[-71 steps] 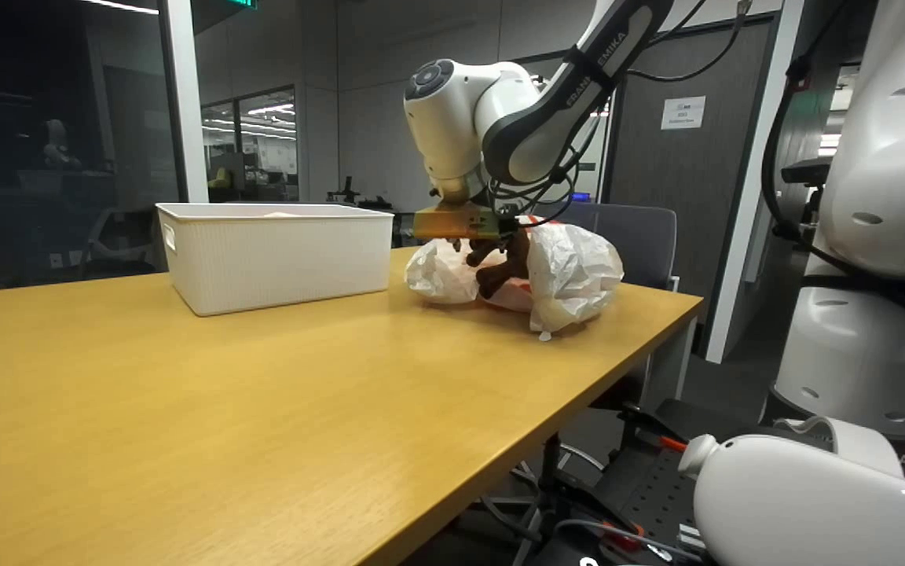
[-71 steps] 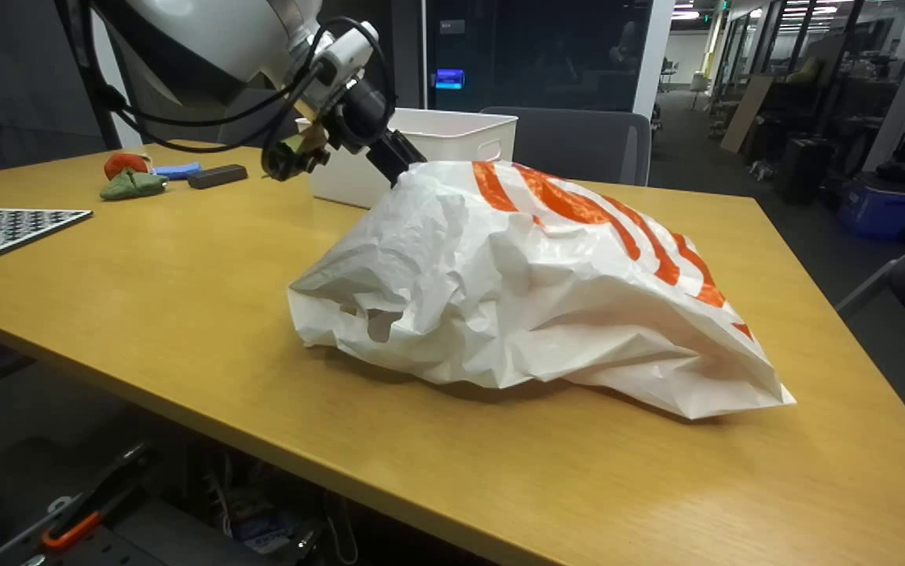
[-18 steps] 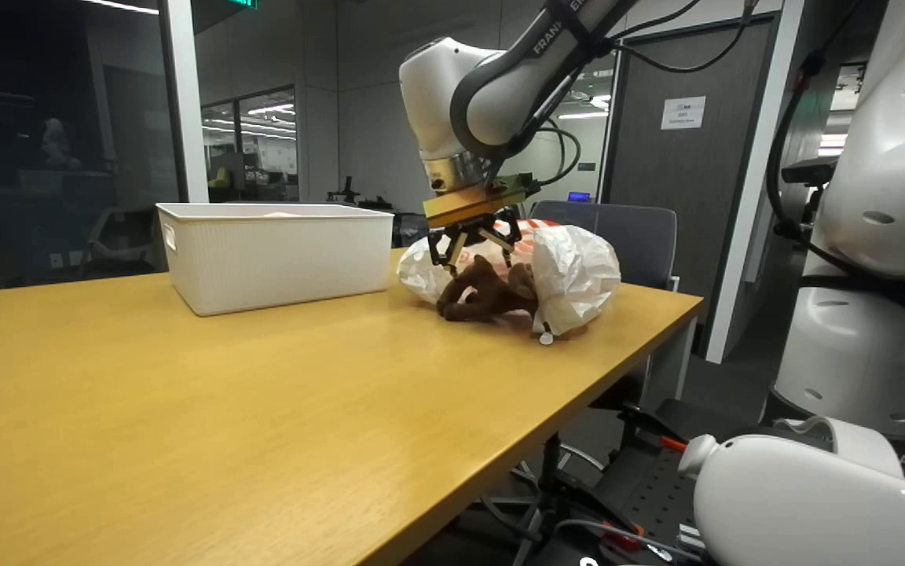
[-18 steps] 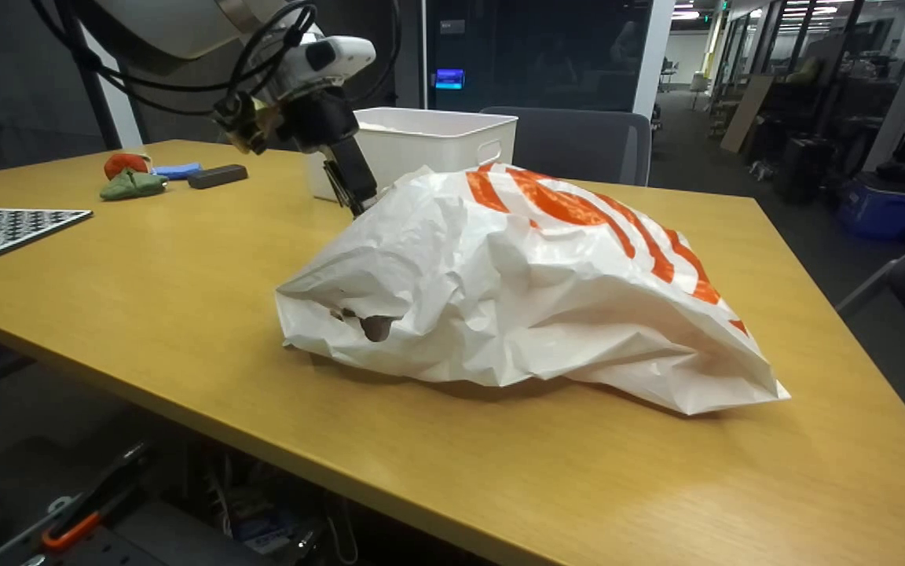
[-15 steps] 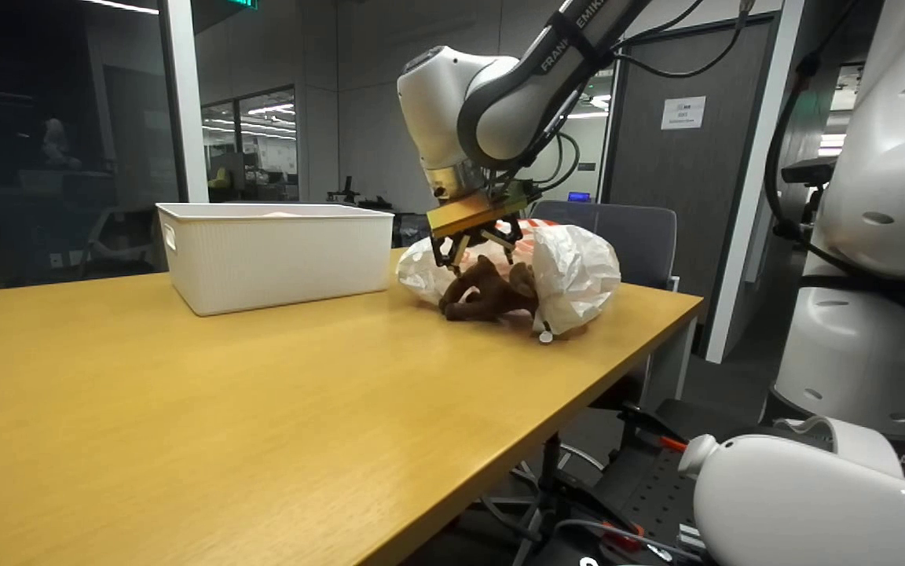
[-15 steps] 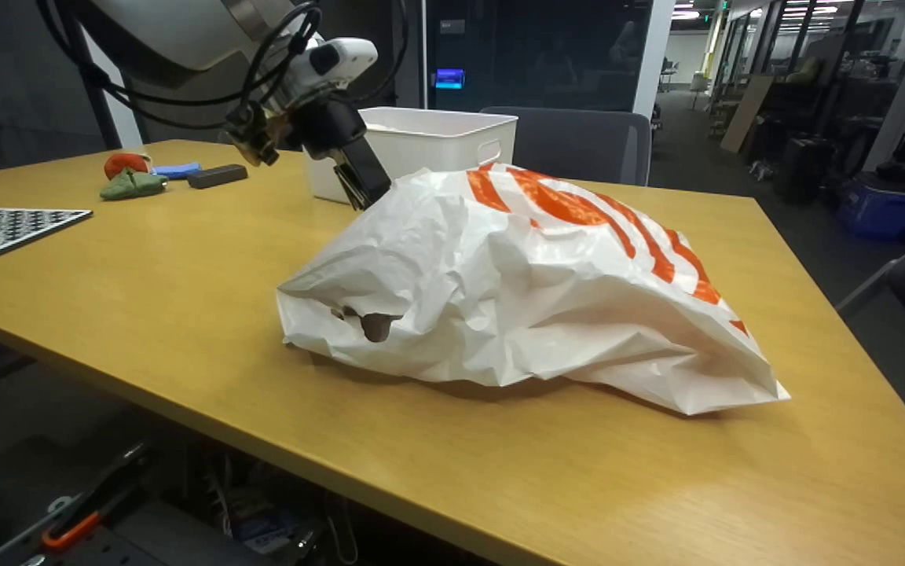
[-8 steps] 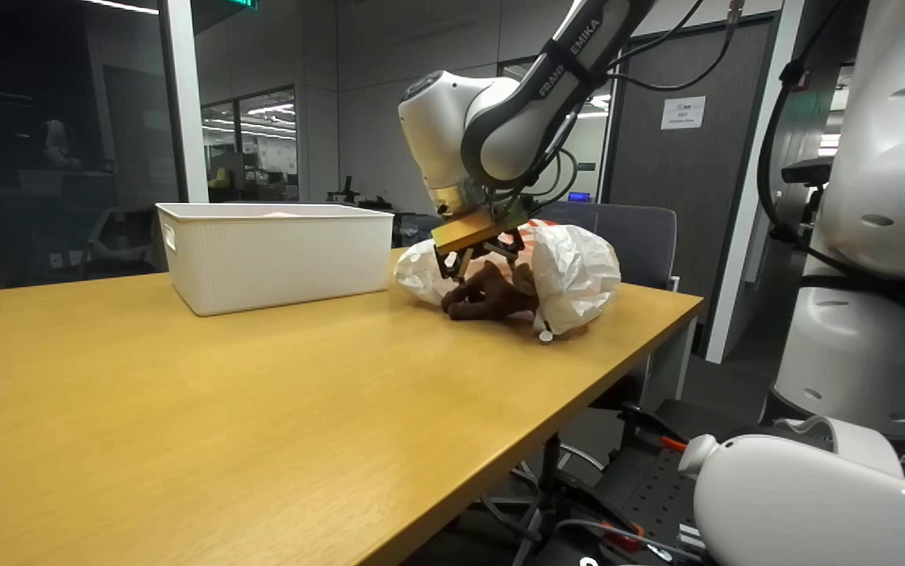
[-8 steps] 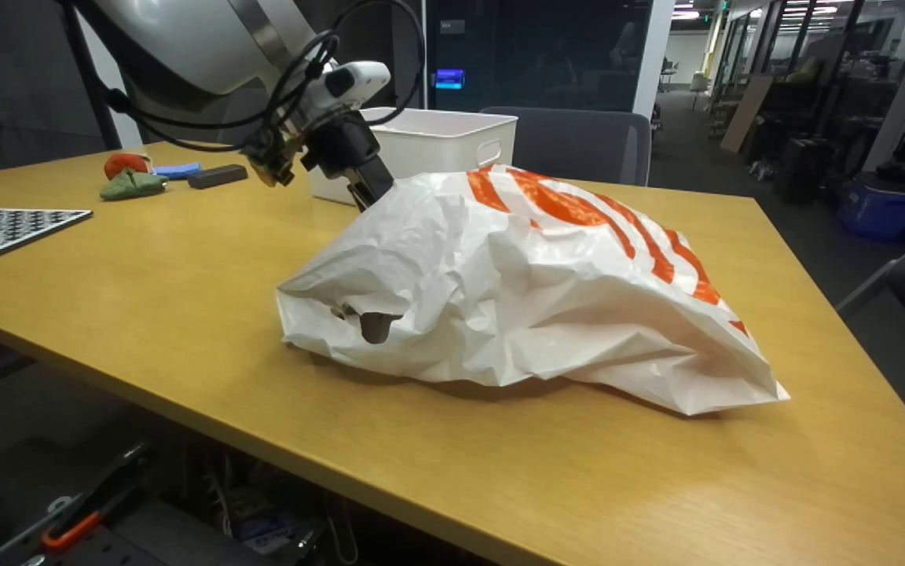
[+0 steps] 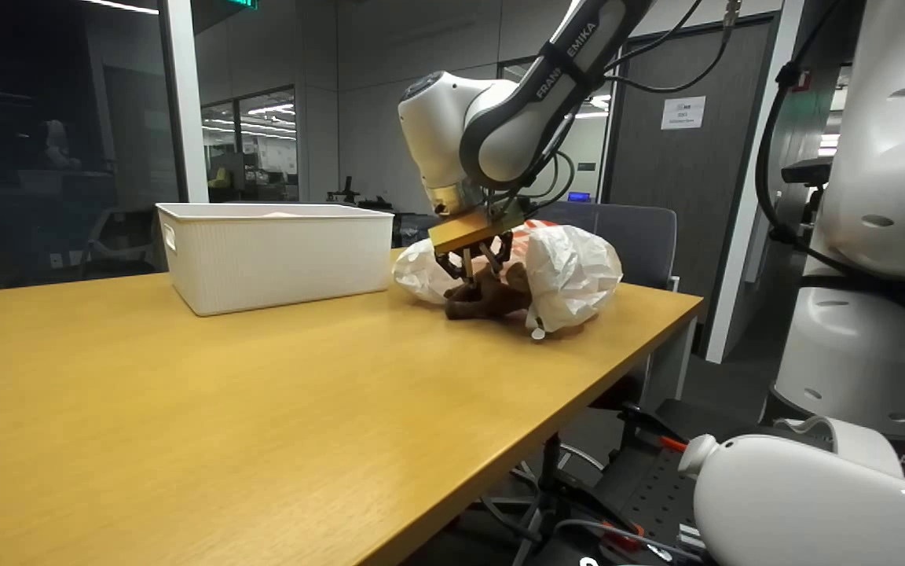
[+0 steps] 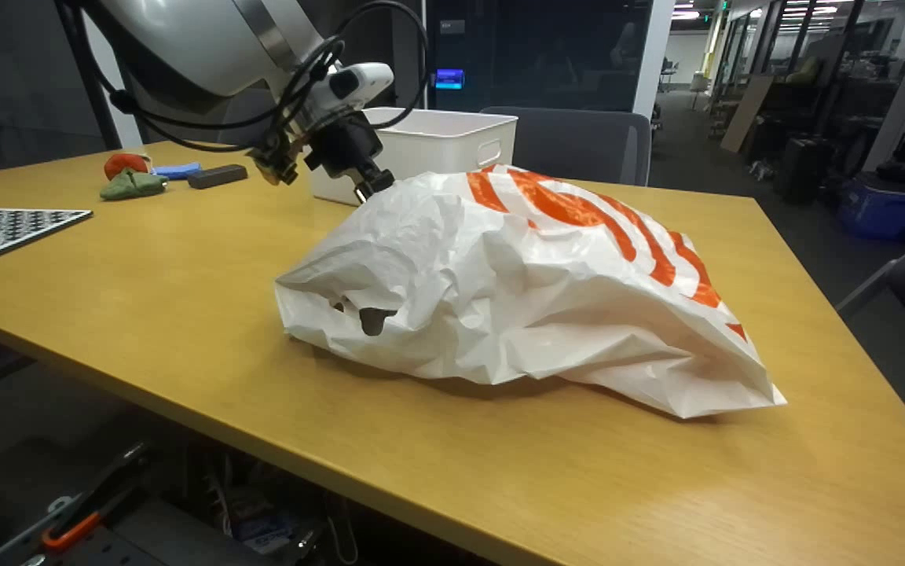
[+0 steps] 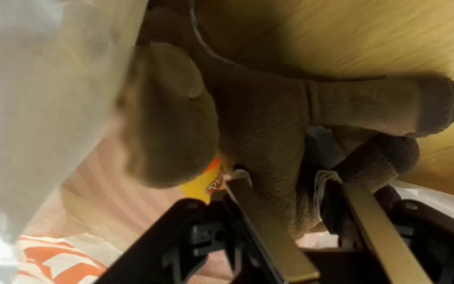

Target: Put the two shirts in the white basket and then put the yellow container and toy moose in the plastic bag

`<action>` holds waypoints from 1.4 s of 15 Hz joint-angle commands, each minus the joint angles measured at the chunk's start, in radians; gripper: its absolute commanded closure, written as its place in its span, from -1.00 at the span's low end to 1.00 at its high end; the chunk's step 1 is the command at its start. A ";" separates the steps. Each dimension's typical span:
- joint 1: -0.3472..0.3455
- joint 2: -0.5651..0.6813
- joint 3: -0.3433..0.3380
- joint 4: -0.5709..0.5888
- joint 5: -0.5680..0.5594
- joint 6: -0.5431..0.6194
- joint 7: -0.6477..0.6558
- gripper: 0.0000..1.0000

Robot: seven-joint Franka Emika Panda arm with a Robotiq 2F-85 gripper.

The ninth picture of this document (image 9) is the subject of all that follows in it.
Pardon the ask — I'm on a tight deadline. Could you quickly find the grey office chair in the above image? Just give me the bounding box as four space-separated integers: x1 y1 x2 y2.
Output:
533 202 680 293

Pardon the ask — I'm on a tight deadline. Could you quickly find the orange black bar clamp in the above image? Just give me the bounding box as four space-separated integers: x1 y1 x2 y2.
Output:
618 402 687 455

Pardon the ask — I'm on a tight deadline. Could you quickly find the white plastic basket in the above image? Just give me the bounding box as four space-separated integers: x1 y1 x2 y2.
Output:
153 199 395 317

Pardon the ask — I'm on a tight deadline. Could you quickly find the white window frame post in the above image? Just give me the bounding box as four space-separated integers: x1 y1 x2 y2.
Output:
164 0 214 209

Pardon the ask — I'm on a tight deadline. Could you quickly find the white rounded housing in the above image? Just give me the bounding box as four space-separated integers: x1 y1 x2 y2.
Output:
678 414 905 566

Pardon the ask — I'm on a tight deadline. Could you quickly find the white orange plastic bag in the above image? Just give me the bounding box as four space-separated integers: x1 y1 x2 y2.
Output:
387 217 626 343

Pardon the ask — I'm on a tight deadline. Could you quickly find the white paper sign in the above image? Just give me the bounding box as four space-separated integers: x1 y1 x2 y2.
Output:
659 96 711 136

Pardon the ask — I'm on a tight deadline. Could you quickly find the thick black cable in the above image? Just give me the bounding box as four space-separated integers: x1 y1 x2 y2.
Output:
749 57 843 277

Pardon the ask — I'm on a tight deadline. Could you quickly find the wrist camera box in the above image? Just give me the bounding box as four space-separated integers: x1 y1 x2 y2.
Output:
426 211 516 256

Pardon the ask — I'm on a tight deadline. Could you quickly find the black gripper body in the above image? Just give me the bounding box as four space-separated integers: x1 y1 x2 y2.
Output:
431 231 519 281

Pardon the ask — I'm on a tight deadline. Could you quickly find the brown plush toy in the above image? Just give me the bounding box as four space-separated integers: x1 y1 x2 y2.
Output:
439 256 533 325

